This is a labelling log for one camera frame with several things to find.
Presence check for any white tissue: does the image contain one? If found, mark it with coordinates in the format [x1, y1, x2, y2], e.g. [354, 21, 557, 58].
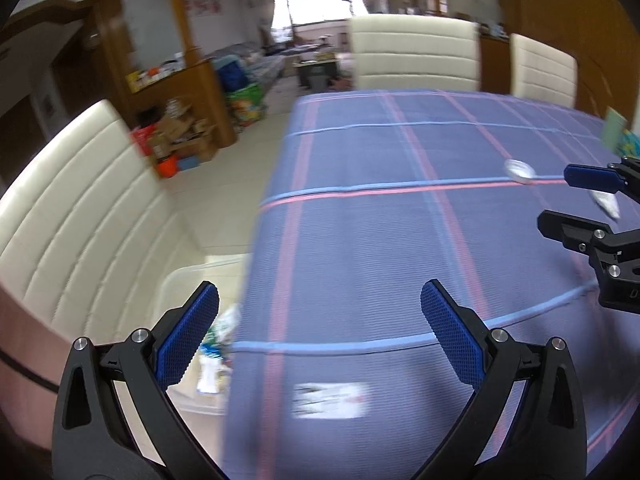
[589, 190, 620, 221]

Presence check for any clear plastic trash bin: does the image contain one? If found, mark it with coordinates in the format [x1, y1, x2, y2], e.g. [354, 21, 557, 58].
[154, 253, 252, 416]

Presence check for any teal beaded tissue box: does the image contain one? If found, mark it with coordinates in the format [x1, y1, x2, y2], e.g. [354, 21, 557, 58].
[616, 129, 640, 159]

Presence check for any green cylindrical canister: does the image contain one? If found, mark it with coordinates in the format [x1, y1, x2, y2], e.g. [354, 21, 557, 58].
[601, 106, 627, 154]

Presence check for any cream chair far right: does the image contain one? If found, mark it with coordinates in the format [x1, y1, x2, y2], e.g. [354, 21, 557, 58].
[510, 34, 578, 108]

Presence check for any cream chair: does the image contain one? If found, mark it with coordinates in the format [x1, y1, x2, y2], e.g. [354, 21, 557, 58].
[510, 34, 578, 108]
[0, 98, 252, 411]
[348, 14, 480, 91]

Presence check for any wooden partition cabinet right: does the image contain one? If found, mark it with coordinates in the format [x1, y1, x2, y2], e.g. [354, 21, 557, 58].
[480, 26, 511, 94]

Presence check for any wooden partition cabinet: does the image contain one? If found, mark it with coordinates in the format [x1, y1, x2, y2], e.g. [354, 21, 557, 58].
[480, 26, 511, 94]
[94, 0, 238, 148]

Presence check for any cream chair left side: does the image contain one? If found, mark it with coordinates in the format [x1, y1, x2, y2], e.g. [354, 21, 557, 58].
[0, 98, 252, 411]

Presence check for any blue plaid tablecloth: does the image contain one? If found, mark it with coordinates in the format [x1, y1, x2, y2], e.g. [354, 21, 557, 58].
[222, 90, 639, 479]

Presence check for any white sticker on tablecloth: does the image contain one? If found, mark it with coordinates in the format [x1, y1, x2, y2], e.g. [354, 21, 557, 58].
[292, 382, 370, 420]

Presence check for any cream chair far centre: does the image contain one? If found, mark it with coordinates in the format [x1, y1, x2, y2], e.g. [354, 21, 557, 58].
[348, 14, 480, 91]

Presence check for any red bag on floor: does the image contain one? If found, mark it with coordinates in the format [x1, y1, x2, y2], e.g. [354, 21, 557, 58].
[131, 125, 155, 157]

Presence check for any cardboard boxes pile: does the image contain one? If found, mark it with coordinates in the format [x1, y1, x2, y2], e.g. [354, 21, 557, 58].
[148, 96, 217, 166]

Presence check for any coffee table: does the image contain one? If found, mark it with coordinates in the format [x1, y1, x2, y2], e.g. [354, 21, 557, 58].
[294, 58, 340, 89]

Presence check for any wooden partition cabinet left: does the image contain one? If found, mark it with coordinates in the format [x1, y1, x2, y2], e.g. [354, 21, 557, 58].
[94, 0, 238, 148]

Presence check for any green colourful bag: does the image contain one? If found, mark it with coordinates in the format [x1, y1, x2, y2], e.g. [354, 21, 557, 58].
[227, 82, 265, 127]

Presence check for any window with curtains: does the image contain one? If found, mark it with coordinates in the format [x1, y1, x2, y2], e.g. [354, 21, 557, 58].
[269, 0, 369, 44]

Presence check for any grey sofa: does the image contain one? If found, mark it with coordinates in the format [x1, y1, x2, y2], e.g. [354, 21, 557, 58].
[207, 41, 285, 93]

